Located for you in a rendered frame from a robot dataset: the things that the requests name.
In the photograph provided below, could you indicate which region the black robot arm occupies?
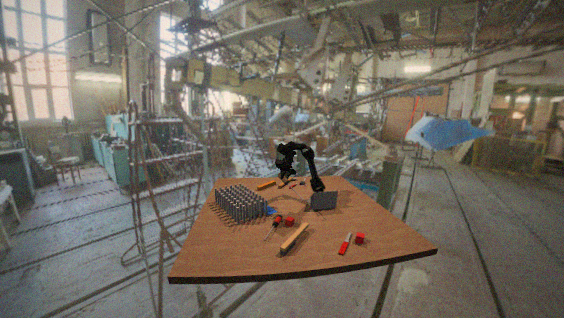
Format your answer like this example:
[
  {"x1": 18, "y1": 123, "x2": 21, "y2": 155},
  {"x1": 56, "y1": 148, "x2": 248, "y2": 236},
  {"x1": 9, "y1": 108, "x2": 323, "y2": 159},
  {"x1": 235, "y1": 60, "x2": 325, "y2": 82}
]
[{"x1": 277, "y1": 141, "x2": 325, "y2": 193}]

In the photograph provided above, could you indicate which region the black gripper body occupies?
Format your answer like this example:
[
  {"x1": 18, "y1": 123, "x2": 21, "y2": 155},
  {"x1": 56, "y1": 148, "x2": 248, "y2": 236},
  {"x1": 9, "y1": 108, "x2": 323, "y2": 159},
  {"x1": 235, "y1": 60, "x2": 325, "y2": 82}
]
[{"x1": 276, "y1": 156, "x2": 296, "y2": 175}]

